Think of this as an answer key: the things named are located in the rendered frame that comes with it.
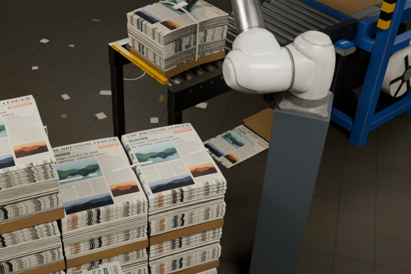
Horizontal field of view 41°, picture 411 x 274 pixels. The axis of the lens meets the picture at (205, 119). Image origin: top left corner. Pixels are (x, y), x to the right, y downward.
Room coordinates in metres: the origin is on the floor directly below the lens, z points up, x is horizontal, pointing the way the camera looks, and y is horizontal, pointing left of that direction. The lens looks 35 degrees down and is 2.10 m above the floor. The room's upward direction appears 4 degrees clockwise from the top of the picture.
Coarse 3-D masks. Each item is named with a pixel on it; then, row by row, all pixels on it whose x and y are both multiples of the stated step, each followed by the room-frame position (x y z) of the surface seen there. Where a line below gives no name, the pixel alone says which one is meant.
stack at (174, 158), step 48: (96, 144) 1.58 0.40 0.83; (144, 144) 1.60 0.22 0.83; (192, 144) 1.62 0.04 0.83; (96, 192) 1.32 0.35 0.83; (144, 192) 1.36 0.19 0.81; (192, 192) 1.37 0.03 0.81; (0, 240) 1.11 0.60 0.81; (48, 240) 1.16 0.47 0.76; (96, 240) 1.23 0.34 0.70; (192, 240) 1.38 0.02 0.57
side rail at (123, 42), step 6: (264, 0) 3.11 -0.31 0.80; (270, 0) 3.14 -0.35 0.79; (276, 0) 3.17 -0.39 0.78; (228, 12) 2.90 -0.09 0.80; (114, 42) 2.44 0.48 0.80; (120, 42) 2.45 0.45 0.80; (126, 42) 2.45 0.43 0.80; (108, 48) 2.42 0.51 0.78; (108, 54) 2.42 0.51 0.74; (114, 54) 2.39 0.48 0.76; (120, 54) 2.42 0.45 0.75; (114, 60) 2.39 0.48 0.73; (120, 60) 2.41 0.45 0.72; (126, 60) 2.44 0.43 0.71; (114, 66) 2.39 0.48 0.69
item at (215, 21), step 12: (168, 0) 2.46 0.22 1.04; (180, 0) 2.48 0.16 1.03; (192, 12) 2.34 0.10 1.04; (204, 12) 2.35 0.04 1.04; (216, 12) 2.37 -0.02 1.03; (204, 24) 2.27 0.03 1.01; (216, 24) 2.32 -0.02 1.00; (204, 36) 2.27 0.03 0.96; (216, 36) 2.31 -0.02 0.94; (204, 48) 2.27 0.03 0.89; (216, 48) 2.31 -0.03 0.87
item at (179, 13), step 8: (168, 8) 2.37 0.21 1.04; (184, 16) 2.30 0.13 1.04; (192, 16) 2.31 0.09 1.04; (192, 24) 2.22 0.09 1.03; (200, 24) 2.25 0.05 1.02; (192, 32) 2.22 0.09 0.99; (200, 32) 2.25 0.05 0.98; (192, 40) 2.22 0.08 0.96; (200, 40) 2.25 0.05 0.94; (192, 48) 2.21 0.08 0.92; (200, 48) 2.25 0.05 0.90; (192, 56) 2.22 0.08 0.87; (200, 56) 2.25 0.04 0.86
